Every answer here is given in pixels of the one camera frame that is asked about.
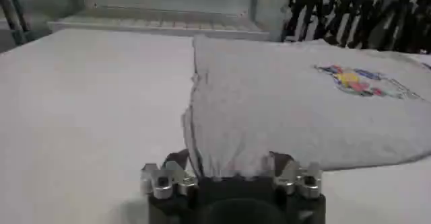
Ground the rack of black equipment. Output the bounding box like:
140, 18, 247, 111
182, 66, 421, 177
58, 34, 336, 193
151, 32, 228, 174
281, 0, 431, 55

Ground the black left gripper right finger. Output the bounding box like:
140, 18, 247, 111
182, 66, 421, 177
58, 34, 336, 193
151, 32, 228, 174
268, 151, 323, 200

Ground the dark metal stand pole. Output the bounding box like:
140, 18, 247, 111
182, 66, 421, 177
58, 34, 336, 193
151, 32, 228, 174
0, 0, 33, 46

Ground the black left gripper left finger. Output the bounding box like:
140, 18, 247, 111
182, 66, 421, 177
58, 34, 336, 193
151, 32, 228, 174
139, 148, 199, 200

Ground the white empty shelf unit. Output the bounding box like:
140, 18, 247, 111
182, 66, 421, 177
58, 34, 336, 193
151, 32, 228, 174
46, 0, 294, 42

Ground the grey shirt with colourful print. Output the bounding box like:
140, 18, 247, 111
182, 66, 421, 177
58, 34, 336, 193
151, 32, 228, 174
181, 35, 431, 179

